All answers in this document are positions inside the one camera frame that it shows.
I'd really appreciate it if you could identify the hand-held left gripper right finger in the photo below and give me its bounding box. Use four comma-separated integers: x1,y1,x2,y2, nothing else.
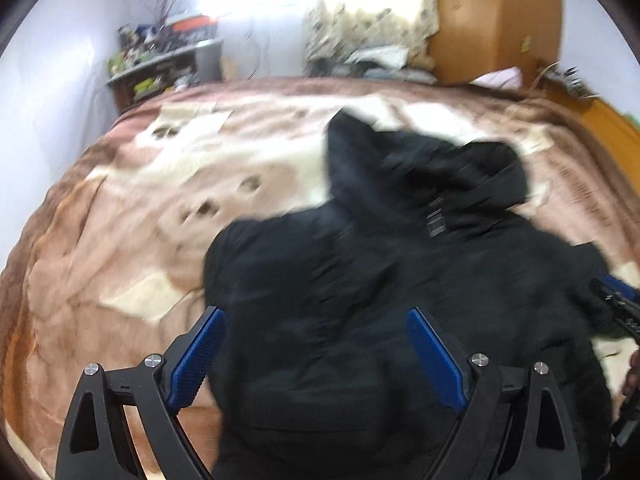
406,307,583,480

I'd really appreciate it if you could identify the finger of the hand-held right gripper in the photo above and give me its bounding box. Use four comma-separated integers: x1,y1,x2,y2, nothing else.
590,279,640,347
602,275,640,306

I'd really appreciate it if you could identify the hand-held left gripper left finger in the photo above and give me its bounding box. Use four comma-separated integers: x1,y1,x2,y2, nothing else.
54,306,227,480

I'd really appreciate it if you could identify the black padded jacket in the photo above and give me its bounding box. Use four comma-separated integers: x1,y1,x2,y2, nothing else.
202,107,623,480

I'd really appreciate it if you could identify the pile of clothes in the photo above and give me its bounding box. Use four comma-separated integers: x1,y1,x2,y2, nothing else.
309,45,437,84

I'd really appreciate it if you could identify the person's right hand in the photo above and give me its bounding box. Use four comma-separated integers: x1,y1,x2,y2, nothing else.
621,350,640,401

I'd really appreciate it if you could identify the brown printed fleece blanket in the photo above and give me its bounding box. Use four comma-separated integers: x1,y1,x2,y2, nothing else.
0,77,640,480

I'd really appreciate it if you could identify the wooden bedside cabinet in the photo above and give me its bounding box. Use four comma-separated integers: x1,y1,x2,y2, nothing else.
580,96,640,166

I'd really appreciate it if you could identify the pale pink pillow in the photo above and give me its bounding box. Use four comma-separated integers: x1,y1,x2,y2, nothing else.
471,67,522,89

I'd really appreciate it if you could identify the cluttered grey shelf unit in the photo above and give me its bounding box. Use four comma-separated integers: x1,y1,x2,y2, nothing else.
106,15,224,111

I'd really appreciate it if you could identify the wooden wardrobe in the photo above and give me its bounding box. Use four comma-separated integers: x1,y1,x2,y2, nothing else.
429,0,564,86

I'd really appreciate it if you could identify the floral patterned curtain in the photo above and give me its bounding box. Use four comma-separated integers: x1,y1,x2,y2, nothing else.
304,0,442,63

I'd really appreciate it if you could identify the wire basket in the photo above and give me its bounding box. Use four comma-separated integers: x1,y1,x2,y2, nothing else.
536,61,599,102

